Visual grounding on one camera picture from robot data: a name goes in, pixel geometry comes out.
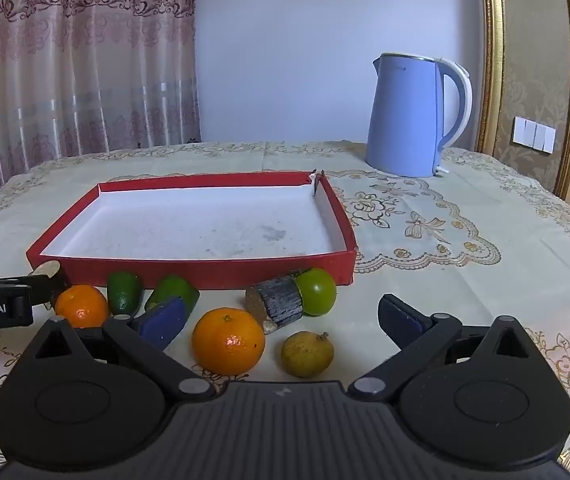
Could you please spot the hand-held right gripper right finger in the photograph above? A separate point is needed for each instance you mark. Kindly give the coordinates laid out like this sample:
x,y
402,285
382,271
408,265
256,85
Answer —
x,y
400,320

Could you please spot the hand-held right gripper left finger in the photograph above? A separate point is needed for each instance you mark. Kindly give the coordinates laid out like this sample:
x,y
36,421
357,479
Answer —
x,y
162,322

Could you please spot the small tan fruit piece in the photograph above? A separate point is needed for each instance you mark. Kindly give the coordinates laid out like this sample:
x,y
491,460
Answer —
x,y
49,268

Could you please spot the large orange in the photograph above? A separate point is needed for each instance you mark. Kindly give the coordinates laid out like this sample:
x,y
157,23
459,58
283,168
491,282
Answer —
x,y
228,342

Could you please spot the small orange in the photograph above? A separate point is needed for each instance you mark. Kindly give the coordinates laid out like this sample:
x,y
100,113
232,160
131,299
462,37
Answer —
x,y
81,306

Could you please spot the red shallow cardboard box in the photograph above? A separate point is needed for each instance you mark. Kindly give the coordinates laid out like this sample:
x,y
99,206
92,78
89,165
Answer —
x,y
190,232

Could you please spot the yellow-brown round fruit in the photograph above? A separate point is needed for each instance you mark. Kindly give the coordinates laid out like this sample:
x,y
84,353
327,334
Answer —
x,y
307,355

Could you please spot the green cucumber piece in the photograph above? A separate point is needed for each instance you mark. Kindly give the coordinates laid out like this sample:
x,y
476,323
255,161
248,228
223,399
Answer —
x,y
125,291
175,287

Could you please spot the green tomato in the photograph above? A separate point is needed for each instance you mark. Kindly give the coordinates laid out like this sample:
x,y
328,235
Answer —
x,y
320,291

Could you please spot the blue electric kettle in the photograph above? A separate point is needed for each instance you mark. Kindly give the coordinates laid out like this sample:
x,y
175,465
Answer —
x,y
400,120

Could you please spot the patterned pink curtain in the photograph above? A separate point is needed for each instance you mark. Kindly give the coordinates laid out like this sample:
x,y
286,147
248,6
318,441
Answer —
x,y
65,60

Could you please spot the white wall switch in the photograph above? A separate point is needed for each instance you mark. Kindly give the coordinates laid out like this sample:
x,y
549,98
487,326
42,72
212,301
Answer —
x,y
534,133

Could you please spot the gold wall frame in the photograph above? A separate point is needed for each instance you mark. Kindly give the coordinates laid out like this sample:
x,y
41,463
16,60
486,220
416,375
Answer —
x,y
490,60

